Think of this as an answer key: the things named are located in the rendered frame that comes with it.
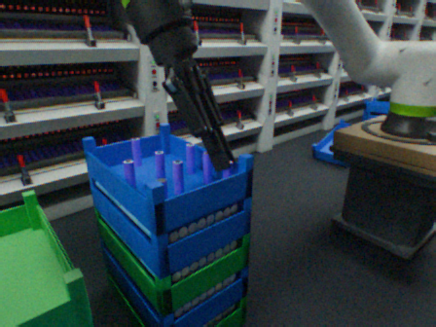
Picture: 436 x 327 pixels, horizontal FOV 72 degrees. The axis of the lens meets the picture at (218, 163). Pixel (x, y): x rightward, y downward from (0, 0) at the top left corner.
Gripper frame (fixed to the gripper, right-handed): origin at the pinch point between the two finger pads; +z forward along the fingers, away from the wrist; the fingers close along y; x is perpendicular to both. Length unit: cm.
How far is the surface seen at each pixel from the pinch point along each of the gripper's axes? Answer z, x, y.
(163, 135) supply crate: -4.9, 18.8, 13.9
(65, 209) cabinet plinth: 7, 77, 22
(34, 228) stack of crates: 0.4, 36.9, -13.0
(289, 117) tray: 21, 14, 134
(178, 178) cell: 2.0, 7.7, -3.7
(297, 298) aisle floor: 43.9, 2.8, 12.4
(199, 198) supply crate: 4.7, 2.1, -9.0
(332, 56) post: -1, -17, 175
